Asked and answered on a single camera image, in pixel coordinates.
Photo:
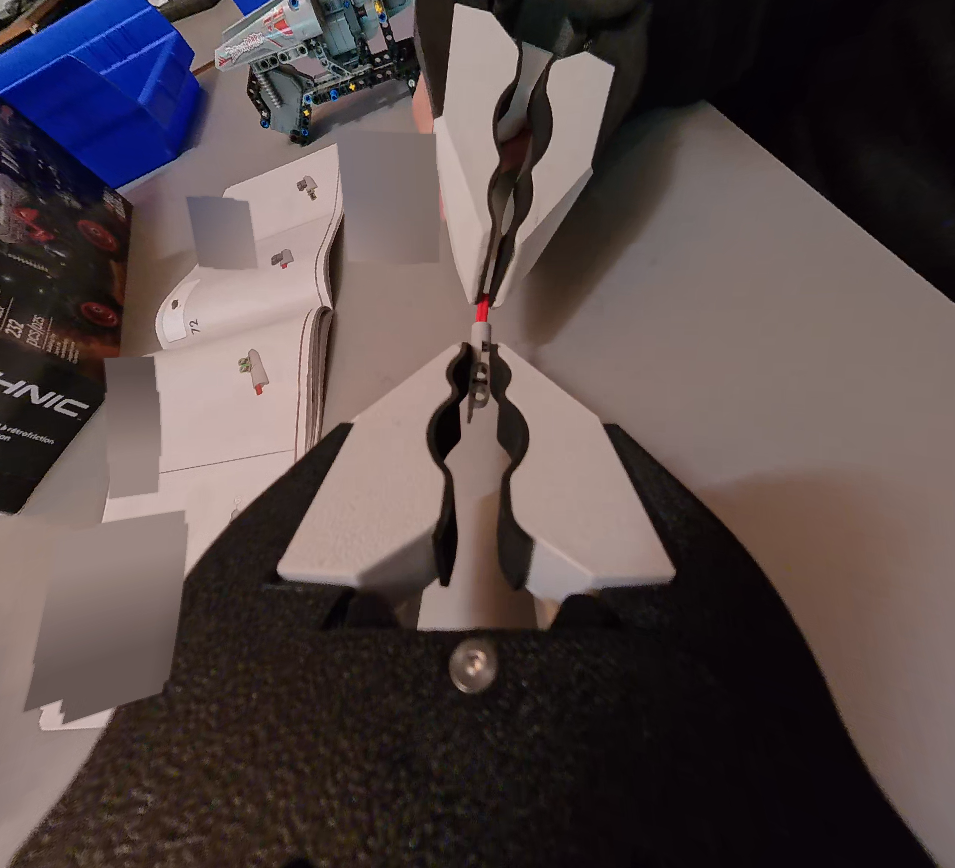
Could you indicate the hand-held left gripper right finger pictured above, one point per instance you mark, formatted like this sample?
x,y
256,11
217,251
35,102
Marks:
x,y
589,510

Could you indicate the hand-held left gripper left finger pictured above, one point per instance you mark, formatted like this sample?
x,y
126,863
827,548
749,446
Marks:
x,y
365,510

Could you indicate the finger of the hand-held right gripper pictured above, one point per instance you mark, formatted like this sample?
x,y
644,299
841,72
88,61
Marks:
x,y
574,130
470,137

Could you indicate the red toy axle pin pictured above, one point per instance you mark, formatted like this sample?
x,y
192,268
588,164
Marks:
x,y
485,310

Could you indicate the grey toy connector piece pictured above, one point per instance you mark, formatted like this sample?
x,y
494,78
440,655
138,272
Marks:
x,y
482,332

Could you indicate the person's right hand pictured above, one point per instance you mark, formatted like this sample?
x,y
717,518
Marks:
x,y
424,111

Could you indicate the grey toy truck model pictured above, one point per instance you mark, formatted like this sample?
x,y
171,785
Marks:
x,y
328,25

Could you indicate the open instruction booklet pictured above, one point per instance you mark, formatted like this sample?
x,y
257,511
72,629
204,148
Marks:
x,y
246,301

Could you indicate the black toy set box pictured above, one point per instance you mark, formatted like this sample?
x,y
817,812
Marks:
x,y
45,286

